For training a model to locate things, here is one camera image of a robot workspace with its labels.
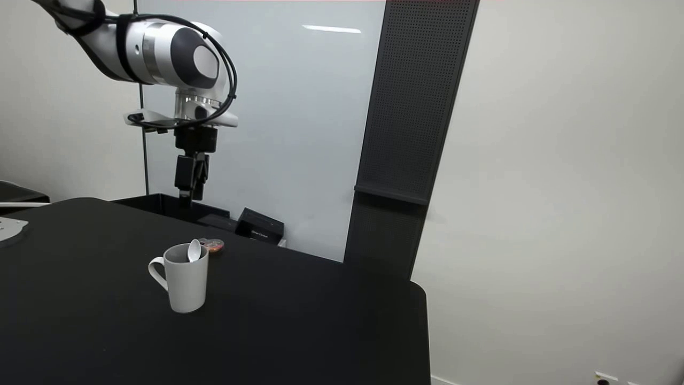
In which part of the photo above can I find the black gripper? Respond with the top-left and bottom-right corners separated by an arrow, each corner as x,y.
176,125 -> 219,200

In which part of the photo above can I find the white plastic spoon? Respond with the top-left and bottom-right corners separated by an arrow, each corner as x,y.
186,239 -> 204,262

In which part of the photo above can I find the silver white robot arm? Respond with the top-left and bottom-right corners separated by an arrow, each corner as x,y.
34,0 -> 238,200

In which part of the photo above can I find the grey ceramic mug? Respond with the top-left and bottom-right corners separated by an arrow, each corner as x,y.
147,242 -> 209,314

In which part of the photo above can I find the orange tape roll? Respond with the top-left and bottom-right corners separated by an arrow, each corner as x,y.
201,238 -> 224,254

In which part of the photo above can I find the small black box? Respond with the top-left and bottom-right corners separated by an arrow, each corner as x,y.
235,207 -> 285,243

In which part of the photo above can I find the large whiteboard panel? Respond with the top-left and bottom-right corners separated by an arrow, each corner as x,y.
138,0 -> 385,261

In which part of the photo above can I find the black vertical pillar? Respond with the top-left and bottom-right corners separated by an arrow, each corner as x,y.
344,0 -> 481,281

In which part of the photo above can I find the wrist camera mount plate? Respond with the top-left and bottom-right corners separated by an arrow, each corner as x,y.
124,109 -> 240,131

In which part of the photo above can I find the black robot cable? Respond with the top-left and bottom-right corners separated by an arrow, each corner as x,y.
66,0 -> 240,131

